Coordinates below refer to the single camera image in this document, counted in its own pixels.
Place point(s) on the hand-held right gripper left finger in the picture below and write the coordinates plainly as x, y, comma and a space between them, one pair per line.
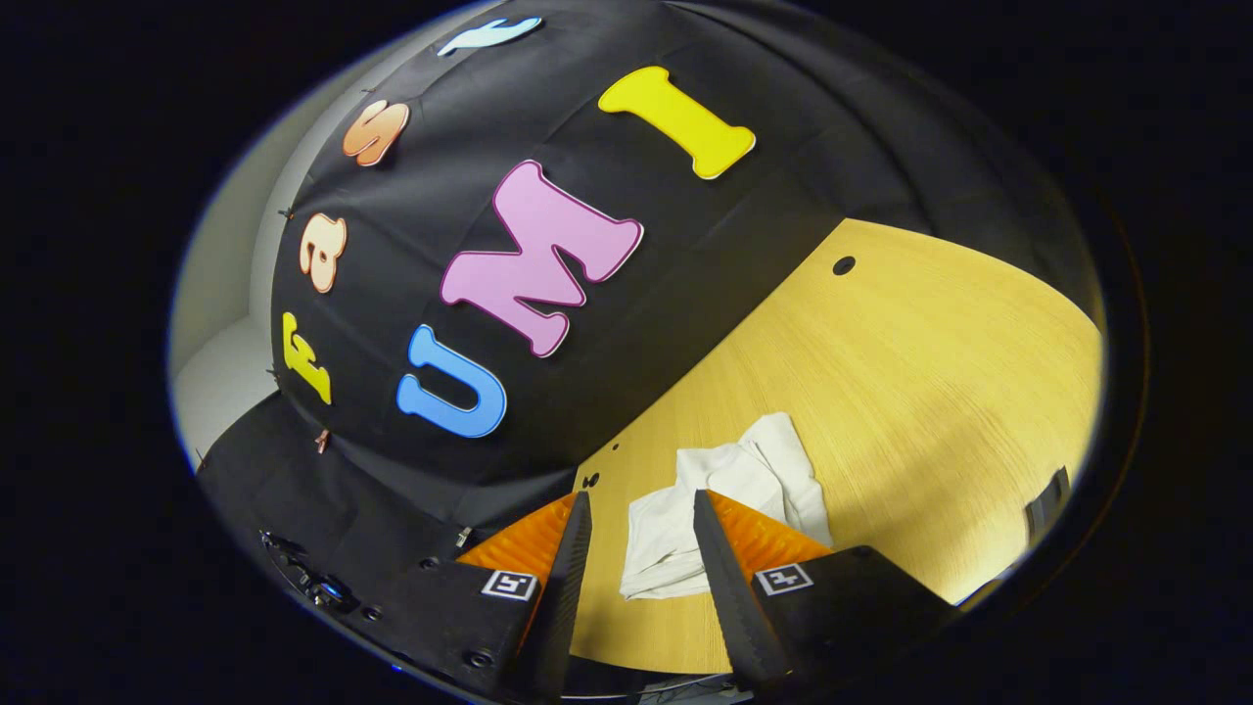
568, 607

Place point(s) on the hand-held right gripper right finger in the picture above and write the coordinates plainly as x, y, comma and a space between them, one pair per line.
734, 607

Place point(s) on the white jeans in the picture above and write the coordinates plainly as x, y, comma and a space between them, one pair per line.
744, 480

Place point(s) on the black table clamp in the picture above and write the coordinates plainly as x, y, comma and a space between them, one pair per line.
1047, 501

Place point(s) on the black backdrop cloth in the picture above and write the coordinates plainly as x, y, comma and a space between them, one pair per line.
489, 147

